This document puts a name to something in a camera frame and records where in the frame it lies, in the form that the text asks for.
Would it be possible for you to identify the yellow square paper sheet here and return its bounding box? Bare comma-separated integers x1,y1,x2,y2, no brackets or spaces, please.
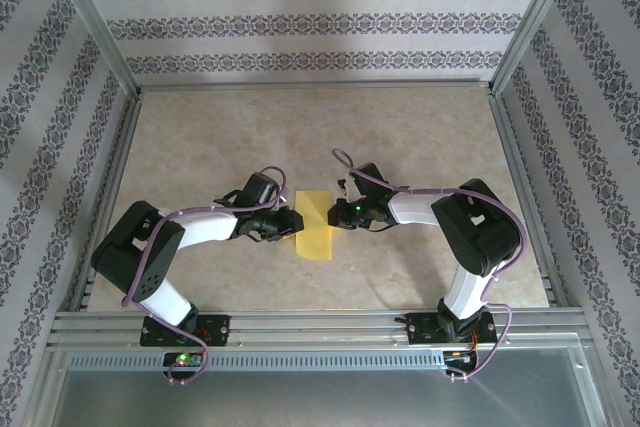
293,189,336,262

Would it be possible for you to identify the shiny metal sheet panel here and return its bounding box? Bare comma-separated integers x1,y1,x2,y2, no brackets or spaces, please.
47,346,614,427

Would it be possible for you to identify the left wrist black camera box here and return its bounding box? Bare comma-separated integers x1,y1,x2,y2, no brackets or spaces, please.
238,171,281,209

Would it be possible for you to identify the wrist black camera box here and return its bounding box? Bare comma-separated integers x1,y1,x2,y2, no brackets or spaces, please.
348,162,392,199
238,171,281,209

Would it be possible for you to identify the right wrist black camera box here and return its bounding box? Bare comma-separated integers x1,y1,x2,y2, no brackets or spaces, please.
348,162,392,199

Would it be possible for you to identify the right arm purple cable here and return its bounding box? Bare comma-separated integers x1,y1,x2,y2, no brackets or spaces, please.
332,148,527,382

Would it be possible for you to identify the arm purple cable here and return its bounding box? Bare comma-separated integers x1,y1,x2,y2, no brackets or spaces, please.
121,165,287,386
332,148,527,382

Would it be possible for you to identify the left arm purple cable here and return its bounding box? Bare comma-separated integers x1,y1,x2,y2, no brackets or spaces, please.
121,165,287,386

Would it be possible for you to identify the long aluminium mounting rail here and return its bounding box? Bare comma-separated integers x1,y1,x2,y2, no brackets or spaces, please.
47,309,595,349

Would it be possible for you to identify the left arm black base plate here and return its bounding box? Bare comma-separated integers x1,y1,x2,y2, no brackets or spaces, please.
139,314,232,348

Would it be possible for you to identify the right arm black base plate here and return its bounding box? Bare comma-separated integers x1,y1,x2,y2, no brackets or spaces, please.
406,310,498,347

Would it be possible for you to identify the aluminium table edge rail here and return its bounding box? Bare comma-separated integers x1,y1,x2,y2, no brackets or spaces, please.
64,90,145,313
487,89,571,309
135,78,496,94

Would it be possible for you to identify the grey slotted cable duct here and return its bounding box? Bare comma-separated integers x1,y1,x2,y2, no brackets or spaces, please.
67,349,447,373

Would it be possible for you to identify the aluminium frame post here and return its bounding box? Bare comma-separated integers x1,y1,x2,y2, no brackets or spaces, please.
42,0,142,94
491,0,586,93

